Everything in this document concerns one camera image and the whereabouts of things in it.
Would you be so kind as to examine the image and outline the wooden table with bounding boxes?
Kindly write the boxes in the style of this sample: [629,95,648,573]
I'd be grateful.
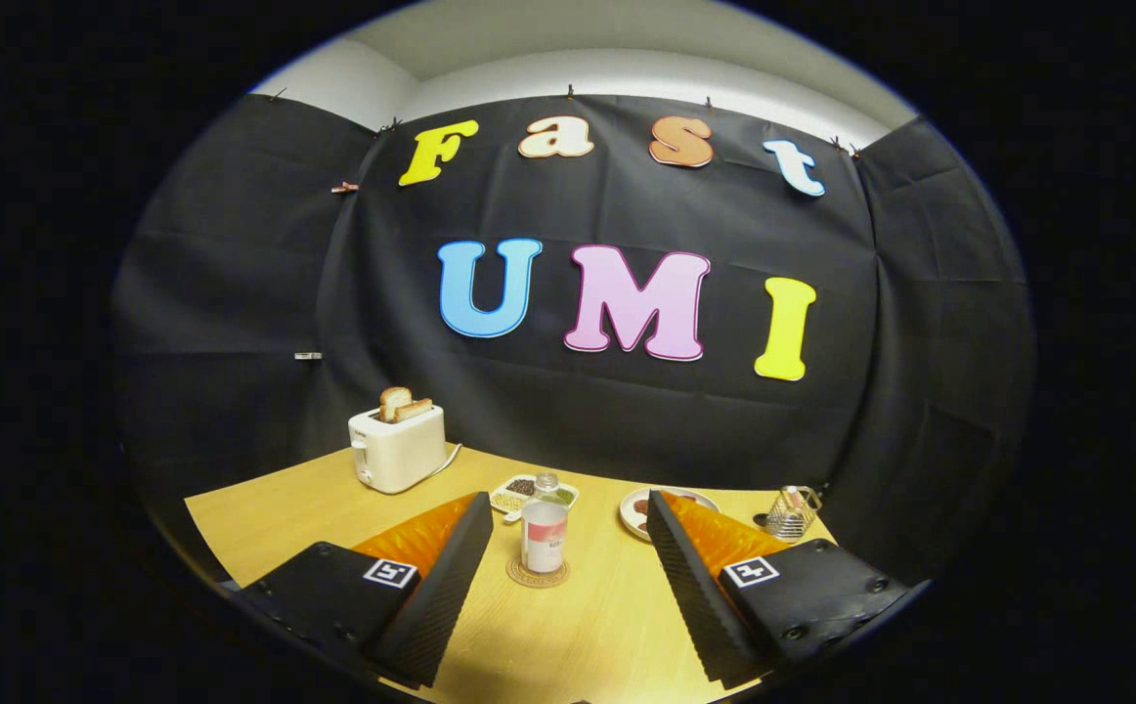
[184,445,838,704]

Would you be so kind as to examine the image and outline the white round plate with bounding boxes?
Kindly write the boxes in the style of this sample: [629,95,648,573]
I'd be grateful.
[619,486,721,543]

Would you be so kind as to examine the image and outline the cream toaster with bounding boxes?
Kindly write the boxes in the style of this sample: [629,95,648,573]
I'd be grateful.
[348,404,448,495]

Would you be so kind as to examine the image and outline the white divided condiment dish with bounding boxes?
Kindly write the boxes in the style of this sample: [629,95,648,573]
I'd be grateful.
[489,474,581,516]

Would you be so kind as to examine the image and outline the round cork coaster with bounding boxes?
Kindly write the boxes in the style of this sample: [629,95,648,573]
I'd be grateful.
[506,555,571,589]

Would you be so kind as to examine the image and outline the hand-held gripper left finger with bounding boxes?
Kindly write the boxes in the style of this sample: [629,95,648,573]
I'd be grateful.
[236,491,496,690]

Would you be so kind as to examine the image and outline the black backdrop cloth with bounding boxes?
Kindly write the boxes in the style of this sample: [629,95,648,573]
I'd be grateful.
[109,93,1033,588]

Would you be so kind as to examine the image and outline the metal wire rack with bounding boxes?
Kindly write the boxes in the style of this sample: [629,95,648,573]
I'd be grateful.
[752,485,823,541]

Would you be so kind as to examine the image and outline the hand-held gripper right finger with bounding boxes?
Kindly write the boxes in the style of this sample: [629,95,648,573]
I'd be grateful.
[646,489,911,685]

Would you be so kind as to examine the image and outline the clear juice bottle red label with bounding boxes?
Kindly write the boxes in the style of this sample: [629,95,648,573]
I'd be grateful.
[521,473,570,575]

